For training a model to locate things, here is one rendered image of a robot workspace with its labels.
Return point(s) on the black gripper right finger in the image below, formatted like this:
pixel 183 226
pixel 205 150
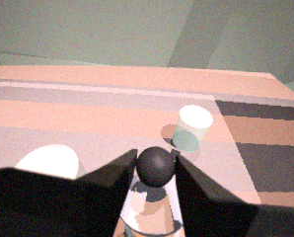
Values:
pixel 209 210

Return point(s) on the glass french press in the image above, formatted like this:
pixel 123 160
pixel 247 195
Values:
pixel 152 208

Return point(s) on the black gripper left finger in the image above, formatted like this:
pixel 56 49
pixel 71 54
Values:
pixel 92 203

